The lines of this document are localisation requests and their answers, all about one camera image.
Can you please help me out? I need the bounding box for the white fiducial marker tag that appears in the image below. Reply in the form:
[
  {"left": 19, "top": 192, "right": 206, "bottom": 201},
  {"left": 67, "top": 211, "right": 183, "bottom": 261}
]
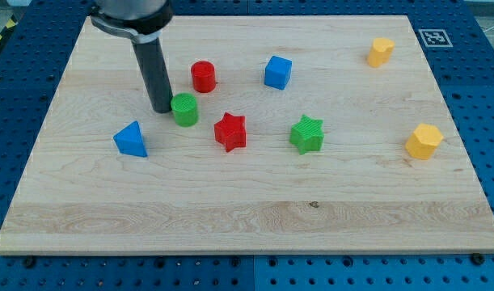
[{"left": 419, "top": 28, "right": 453, "bottom": 48}]

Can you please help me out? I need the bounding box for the yellow hexagon block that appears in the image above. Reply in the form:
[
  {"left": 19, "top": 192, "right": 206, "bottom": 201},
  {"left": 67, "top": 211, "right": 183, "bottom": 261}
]
[{"left": 405, "top": 123, "right": 444, "bottom": 160}]

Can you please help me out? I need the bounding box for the yellow heart block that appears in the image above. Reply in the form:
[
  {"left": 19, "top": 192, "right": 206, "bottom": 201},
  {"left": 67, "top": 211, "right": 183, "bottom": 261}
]
[{"left": 366, "top": 37, "right": 395, "bottom": 68}]

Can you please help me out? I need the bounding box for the green cylinder block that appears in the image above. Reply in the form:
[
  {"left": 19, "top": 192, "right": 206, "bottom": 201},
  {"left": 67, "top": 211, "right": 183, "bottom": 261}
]
[{"left": 171, "top": 93, "right": 199, "bottom": 127}]

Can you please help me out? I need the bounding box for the red star block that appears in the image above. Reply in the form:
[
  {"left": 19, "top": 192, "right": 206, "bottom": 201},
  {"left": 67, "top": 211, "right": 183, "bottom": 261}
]
[{"left": 214, "top": 112, "right": 247, "bottom": 152}]

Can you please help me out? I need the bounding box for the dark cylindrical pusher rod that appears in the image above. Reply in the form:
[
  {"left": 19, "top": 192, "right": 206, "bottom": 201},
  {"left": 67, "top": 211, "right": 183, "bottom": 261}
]
[{"left": 133, "top": 39, "right": 173, "bottom": 113}]

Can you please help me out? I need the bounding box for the red cylinder block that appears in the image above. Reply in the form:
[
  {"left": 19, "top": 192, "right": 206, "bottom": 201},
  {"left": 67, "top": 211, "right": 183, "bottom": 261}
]
[{"left": 191, "top": 61, "right": 216, "bottom": 93}]

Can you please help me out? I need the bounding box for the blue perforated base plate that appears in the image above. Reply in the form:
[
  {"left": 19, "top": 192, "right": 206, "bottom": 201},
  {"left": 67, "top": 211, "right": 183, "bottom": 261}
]
[{"left": 0, "top": 1, "right": 494, "bottom": 290}]

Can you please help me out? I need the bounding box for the blue triangle block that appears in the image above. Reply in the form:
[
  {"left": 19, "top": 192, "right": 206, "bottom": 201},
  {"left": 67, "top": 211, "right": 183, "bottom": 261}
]
[{"left": 113, "top": 120, "right": 148, "bottom": 158}]

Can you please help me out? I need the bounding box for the blue cube block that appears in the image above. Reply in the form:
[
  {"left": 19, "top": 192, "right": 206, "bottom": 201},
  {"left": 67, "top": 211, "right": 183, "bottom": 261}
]
[{"left": 264, "top": 56, "right": 293, "bottom": 90}]

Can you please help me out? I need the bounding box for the green star block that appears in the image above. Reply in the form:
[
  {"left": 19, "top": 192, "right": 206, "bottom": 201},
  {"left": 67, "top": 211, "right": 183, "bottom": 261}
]
[{"left": 289, "top": 115, "right": 324, "bottom": 154}]

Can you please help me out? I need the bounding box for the wooden board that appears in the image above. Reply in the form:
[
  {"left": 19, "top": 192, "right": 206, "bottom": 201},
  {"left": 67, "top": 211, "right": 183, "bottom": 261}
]
[{"left": 0, "top": 15, "right": 494, "bottom": 255}]

